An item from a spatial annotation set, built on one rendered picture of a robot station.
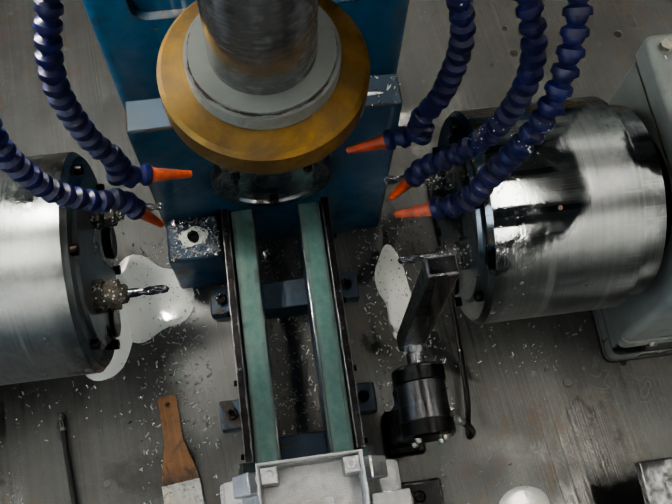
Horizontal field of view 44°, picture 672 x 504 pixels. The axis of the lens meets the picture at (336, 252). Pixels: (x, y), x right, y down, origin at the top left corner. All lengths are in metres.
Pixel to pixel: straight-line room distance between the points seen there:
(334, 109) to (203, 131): 0.11
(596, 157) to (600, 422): 0.43
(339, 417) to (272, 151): 0.44
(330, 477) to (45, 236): 0.36
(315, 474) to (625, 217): 0.41
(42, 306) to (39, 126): 0.54
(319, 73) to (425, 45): 0.72
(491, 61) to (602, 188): 0.54
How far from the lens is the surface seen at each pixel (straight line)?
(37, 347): 0.91
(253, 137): 0.69
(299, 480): 0.82
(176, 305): 1.20
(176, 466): 1.15
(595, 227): 0.91
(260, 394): 1.04
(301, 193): 1.07
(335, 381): 1.04
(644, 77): 1.03
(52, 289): 0.87
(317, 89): 0.68
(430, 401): 0.92
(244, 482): 0.85
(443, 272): 0.74
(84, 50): 1.43
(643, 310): 1.09
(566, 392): 1.21
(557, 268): 0.91
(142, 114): 0.93
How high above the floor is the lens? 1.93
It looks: 68 degrees down
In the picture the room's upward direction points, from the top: 5 degrees clockwise
